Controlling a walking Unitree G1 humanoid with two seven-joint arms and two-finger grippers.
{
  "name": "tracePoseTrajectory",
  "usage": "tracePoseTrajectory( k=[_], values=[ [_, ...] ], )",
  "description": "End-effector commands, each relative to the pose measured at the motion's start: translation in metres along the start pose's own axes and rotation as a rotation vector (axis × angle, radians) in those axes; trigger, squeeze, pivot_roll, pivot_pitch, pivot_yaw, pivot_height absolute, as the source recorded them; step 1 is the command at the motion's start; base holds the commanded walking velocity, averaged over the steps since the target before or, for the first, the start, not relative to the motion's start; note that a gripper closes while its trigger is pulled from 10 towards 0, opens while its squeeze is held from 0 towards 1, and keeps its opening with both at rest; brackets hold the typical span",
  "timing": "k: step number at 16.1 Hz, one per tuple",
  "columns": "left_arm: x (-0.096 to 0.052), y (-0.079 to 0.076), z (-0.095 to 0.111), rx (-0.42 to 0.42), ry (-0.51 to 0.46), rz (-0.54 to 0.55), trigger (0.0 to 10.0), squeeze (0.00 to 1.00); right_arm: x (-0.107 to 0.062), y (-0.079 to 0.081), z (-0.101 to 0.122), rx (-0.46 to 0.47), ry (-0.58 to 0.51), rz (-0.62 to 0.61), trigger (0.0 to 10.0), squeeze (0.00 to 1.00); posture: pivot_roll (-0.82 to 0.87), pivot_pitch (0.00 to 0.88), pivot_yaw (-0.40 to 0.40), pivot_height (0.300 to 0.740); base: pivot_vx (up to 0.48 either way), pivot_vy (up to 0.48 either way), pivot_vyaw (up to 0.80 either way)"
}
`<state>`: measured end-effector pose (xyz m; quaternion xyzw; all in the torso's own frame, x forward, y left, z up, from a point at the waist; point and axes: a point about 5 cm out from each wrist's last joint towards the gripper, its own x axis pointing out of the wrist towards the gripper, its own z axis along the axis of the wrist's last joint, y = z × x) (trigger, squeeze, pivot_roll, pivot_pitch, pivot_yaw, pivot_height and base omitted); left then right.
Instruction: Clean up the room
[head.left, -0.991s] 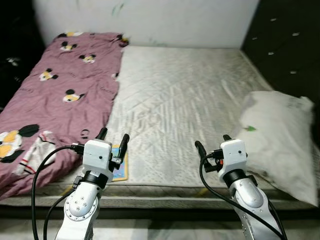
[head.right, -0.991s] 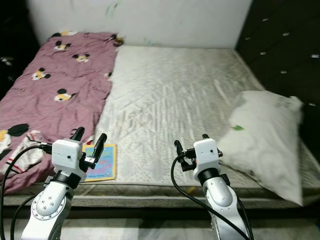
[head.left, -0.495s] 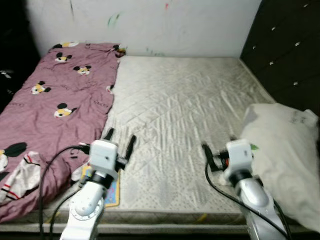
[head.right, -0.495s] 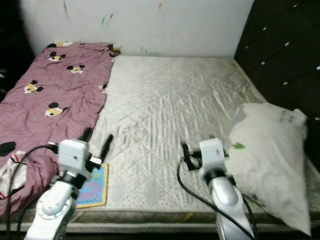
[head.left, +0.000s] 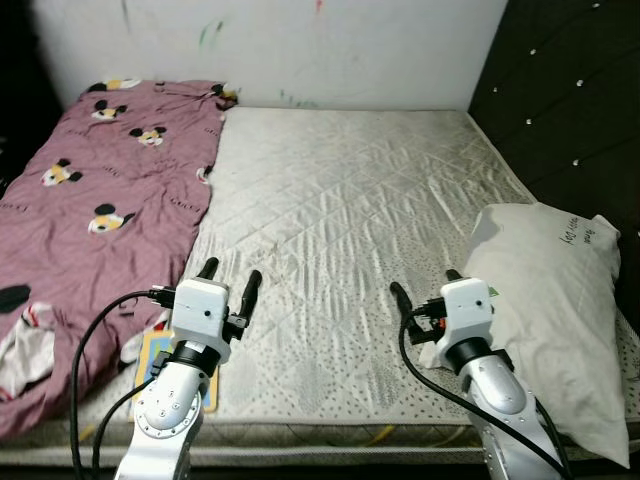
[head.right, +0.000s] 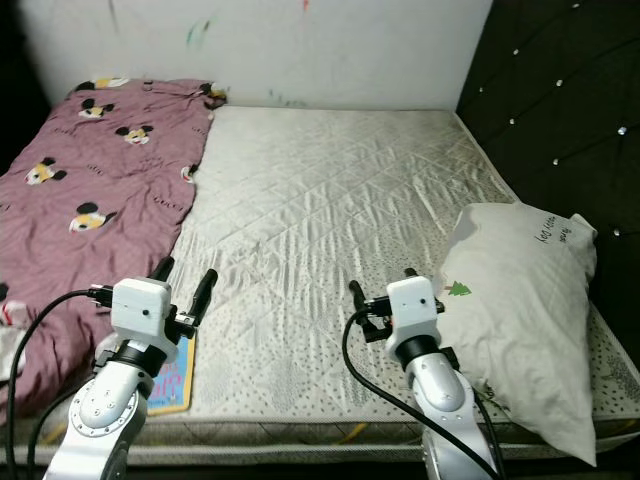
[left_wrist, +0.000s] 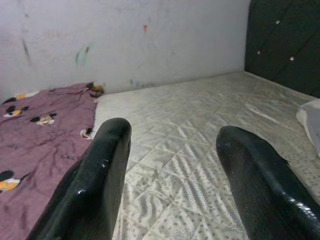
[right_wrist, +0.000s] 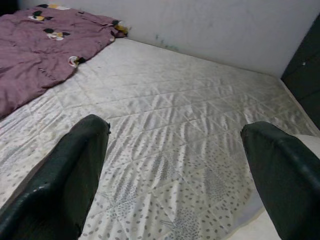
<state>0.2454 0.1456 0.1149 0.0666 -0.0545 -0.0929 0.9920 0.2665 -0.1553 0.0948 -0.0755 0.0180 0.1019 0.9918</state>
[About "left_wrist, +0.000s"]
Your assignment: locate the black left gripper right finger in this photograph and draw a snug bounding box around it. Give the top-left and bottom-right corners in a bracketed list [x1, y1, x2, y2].
[215, 125, 320, 240]

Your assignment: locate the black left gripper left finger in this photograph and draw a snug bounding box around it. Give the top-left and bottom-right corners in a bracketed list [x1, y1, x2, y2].
[27, 117, 133, 240]

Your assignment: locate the purple Mickey Mouse blanket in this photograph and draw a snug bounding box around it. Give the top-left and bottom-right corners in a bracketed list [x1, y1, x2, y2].
[0, 81, 105, 240]

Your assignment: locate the white pillow green tree print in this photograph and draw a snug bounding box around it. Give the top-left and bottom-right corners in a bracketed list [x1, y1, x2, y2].
[295, 98, 320, 158]

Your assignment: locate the white quilted mattress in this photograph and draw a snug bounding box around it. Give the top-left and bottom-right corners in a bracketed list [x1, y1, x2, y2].
[92, 70, 320, 240]

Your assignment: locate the black tufted headboard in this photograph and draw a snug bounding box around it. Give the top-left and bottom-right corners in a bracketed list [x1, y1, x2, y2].
[244, 0, 320, 99]

